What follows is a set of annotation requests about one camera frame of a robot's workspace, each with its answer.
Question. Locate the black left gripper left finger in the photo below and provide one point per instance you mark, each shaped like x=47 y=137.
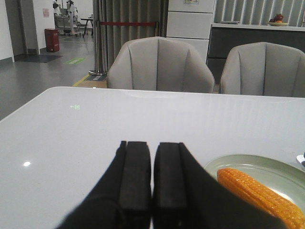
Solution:
x=121 y=199

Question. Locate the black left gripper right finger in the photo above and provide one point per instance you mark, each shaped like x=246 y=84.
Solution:
x=185 y=196

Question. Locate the orange corn cob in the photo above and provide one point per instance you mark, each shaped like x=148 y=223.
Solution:
x=259 y=195

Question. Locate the green round plate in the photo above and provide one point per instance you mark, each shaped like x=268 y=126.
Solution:
x=284 y=179

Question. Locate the electronic kitchen scale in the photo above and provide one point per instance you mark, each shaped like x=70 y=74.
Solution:
x=301 y=161

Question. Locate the grey upholstered chair left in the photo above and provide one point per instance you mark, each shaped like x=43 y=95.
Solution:
x=160 y=64

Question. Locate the grey upholstered chair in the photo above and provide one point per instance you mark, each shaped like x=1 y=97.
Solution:
x=264 y=68
x=160 y=64

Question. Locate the grey upholstered chair right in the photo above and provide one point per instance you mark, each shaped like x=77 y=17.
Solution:
x=264 y=68

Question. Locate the dark grey counter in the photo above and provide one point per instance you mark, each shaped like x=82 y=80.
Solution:
x=223 y=37

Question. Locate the white drawer cabinet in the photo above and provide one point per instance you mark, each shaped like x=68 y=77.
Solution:
x=190 y=21

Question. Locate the red barrier belt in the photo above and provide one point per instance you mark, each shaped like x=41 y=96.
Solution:
x=150 y=24

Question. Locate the red trash bin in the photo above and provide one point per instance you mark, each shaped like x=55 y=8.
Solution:
x=52 y=40

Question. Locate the fruit bowl on counter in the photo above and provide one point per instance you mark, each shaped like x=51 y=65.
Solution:
x=278 y=21

